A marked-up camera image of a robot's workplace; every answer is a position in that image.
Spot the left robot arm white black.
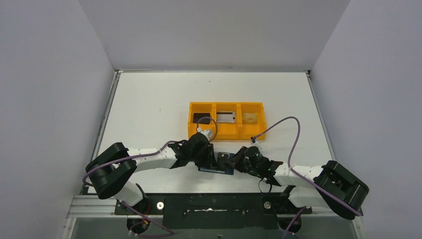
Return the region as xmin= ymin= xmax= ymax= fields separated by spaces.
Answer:
xmin=83 ymin=129 xmax=214 ymax=206

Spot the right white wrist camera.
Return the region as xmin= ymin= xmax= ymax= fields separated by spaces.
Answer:
xmin=250 ymin=136 xmax=261 ymax=146

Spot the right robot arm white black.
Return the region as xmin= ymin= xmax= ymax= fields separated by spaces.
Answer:
xmin=223 ymin=146 xmax=369 ymax=220

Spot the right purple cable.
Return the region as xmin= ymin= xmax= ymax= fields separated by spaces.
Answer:
xmin=250 ymin=117 xmax=362 ymax=239

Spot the black card in bin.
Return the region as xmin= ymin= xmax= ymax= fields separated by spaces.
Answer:
xmin=192 ymin=113 xmax=211 ymax=124

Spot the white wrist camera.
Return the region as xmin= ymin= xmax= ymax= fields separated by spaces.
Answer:
xmin=250 ymin=136 xmax=261 ymax=146
xmin=197 ymin=127 xmax=213 ymax=142

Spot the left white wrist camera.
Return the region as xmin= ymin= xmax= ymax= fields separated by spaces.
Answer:
xmin=197 ymin=127 xmax=213 ymax=142

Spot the black VIP credit card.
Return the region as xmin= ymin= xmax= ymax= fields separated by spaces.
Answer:
xmin=217 ymin=152 xmax=230 ymax=171

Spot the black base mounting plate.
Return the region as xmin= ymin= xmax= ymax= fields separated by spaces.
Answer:
xmin=133 ymin=193 xmax=300 ymax=230

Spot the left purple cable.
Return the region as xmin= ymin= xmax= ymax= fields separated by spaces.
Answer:
xmin=82 ymin=117 xmax=218 ymax=238

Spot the blue leather card holder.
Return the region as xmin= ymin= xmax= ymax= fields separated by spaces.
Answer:
xmin=198 ymin=152 xmax=234 ymax=175

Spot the gold card in bin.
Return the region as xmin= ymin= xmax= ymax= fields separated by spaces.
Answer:
xmin=242 ymin=113 xmax=258 ymax=124

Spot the purple cable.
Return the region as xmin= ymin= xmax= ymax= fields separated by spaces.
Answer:
xmin=82 ymin=117 xmax=218 ymax=238
xmin=250 ymin=117 xmax=362 ymax=239

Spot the orange three-compartment bin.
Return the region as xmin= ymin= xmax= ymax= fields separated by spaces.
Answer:
xmin=188 ymin=102 xmax=267 ymax=141

